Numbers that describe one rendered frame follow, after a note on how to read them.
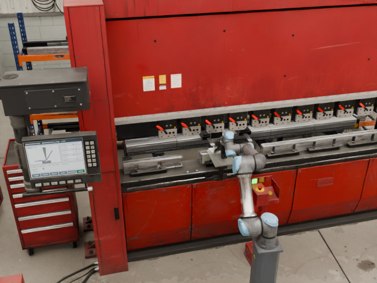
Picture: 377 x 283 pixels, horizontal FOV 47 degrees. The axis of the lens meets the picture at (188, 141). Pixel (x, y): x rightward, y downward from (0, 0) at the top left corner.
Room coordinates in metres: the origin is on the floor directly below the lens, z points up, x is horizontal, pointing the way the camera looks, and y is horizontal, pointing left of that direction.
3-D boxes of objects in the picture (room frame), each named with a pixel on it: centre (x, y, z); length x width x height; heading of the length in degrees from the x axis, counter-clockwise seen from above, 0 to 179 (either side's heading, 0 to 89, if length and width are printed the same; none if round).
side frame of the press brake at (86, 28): (3.19, 0.75, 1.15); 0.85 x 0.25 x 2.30; 14
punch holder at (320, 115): (3.48, -1.18, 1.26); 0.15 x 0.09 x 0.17; 104
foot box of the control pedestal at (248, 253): (2.95, -0.64, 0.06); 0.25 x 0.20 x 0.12; 16
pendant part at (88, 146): (2.41, 0.80, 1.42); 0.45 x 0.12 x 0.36; 101
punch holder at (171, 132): (3.15, 0.18, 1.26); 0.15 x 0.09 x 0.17; 104
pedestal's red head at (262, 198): (2.97, -0.63, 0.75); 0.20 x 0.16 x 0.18; 106
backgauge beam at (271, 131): (3.64, -0.55, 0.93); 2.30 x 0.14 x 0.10; 104
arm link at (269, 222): (2.32, -0.54, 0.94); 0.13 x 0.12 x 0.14; 99
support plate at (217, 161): (3.11, -0.27, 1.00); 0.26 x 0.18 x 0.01; 14
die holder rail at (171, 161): (3.12, 0.30, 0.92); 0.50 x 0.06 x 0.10; 104
